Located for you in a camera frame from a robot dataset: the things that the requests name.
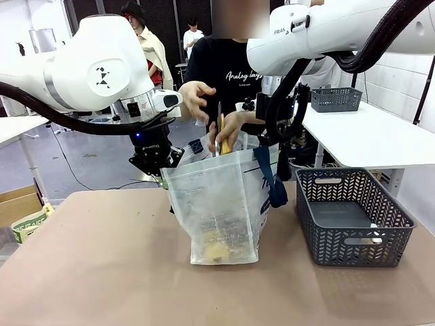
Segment white side table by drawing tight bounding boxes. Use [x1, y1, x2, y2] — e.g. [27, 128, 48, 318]
[300, 100, 435, 170]

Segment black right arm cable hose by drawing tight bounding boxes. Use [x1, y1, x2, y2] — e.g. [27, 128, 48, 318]
[264, 0, 435, 160]

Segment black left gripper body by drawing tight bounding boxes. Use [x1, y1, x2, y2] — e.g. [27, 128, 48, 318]
[130, 124, 173, 164]

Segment black slanted stand pole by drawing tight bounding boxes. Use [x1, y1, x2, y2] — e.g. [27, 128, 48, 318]
[413, 56, 435, 125]

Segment green printed white carton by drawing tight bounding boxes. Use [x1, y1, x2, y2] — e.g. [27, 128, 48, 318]
[12, 202, 55, 245]

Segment white table with post leg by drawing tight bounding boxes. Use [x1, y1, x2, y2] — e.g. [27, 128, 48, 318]
[0, 116, 50, 204]

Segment person's right hand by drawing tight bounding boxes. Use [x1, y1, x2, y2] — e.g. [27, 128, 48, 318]
[178, 81, 218, 124]

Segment person in black T-shirt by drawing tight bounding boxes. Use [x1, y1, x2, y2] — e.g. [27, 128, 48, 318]
[183, 33, 273, 137]

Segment brown cardboard box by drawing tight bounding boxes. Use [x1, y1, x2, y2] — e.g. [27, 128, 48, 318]
[0, 185, 45, 228]

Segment beige food items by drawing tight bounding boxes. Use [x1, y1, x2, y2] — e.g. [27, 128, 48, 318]
[203, 241, 231, 264]

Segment person's left forearm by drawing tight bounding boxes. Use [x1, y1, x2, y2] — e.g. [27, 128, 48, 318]
[241, 110, 260, 127]

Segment person white shirt black cap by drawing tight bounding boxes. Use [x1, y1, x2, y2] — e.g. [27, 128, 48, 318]
[298, 56, 342, 90]

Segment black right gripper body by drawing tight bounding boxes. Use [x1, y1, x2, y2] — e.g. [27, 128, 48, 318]
[257, 92, 297, 141]

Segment small white beige package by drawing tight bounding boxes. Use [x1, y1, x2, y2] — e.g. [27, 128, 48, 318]
[360, 222, 384, 246]

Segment background person white T-shirt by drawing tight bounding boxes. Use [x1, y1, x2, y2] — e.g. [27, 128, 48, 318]
[183, 16, 205, 58]

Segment mannequin with beige jacket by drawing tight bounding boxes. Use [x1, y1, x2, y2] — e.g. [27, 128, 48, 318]
[120, 0, 174, 91]

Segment large grey plastic basket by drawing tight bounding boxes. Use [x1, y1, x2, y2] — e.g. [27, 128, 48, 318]
[294, 166, 418, 268]

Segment yellow and grey utensil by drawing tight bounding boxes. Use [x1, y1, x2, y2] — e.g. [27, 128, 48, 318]
[213, 101, 232, 158]

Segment small grey plastic basket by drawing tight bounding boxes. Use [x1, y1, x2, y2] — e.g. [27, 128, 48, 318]
[311, 87, 364, 113]

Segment white shopping bag navy handles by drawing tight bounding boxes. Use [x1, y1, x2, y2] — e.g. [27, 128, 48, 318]
[160, 132, 289, 266]

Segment person's left hand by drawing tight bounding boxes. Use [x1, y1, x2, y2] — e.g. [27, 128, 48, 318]
[207, 111, 246, 156]

